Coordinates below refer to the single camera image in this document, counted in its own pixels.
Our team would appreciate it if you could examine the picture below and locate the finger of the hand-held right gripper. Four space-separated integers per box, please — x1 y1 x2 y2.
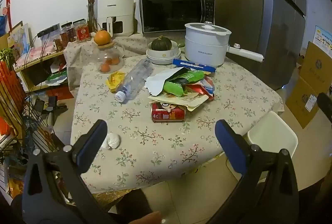
317 93 332 128

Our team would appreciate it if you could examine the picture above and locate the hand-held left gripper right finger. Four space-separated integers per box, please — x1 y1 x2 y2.
207 119 299 224

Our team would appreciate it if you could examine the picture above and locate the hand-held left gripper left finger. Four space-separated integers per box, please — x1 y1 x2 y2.
22 119 115 224

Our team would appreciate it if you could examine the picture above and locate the white tissue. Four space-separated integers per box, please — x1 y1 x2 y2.
101 132 120 149

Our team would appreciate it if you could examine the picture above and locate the white plastic bin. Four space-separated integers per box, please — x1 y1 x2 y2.
247 110 299 181

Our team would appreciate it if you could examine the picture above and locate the red drink can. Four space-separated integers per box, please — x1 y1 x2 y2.
151 102 187 123

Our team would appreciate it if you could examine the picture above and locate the beige food package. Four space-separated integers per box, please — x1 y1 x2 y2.
148 91 209 112

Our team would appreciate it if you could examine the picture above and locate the clear plastic bottle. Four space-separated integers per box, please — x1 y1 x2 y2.
115 58 154 103

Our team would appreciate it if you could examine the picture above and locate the green snack bag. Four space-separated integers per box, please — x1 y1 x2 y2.
162 70 206 98

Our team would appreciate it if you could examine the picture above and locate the person's left hand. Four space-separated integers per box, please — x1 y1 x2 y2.
117 211 163 224

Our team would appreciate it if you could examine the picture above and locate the cardboard box with white label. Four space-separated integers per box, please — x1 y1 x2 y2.
285 76 328 129

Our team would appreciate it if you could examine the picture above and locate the golden patterned undercloth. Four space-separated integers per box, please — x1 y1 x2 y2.
91 187 139 207

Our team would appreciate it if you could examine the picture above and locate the red snack bag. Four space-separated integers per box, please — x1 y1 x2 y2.
185 76 216 101

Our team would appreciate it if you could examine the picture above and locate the floral tablecloth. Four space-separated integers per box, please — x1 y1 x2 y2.
63 40 285 194

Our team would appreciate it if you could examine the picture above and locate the yellow wrapper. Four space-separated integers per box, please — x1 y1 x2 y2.
106 71 126 93

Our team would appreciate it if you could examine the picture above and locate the wooden shelf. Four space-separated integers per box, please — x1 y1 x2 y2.
15 50 68 90

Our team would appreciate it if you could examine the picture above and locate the blue long box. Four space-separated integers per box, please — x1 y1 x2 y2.
172 58 217 73

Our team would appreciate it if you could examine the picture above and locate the glass jar with wooden lid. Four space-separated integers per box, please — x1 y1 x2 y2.
94 41 125 74

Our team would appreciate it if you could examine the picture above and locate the white electric pot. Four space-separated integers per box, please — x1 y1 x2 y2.
185 21 265 68

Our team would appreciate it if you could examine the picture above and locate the large orange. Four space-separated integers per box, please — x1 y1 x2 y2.
94 29 113 46

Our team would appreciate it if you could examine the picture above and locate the dark food jar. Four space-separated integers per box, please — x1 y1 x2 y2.
60 22 76 49

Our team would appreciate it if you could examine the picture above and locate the white ceramic dish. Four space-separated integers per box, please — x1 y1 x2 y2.
146 49 182 65

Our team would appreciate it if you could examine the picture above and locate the red label food jar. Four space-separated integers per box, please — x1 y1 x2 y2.
73 19 91 43

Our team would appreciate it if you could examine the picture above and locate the white ceramic bowl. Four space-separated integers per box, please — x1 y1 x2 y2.
147 41 180 58

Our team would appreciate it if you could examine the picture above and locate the grey refrigerator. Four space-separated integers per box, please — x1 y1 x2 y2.
210 0 307 91

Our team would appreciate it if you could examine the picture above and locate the black power strip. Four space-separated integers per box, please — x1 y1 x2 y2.
37 27 61 38

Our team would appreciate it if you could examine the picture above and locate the white pot lid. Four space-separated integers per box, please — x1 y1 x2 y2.
185 21 232 36

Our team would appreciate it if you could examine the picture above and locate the green pumpkin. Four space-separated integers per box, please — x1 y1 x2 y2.
151 35 172 51

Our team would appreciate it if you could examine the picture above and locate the glass vase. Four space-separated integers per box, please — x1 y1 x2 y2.
87 4 100 33

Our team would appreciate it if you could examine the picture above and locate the white air fryer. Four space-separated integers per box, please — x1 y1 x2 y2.
97 0 135 37

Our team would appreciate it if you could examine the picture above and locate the black microwave oven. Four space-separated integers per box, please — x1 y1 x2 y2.
139 0 216 34

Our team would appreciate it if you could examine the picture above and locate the wall poster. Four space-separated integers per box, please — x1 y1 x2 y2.
312 25 332 52

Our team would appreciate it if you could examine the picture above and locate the black wire rack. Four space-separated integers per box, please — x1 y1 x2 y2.
0 58 66 165

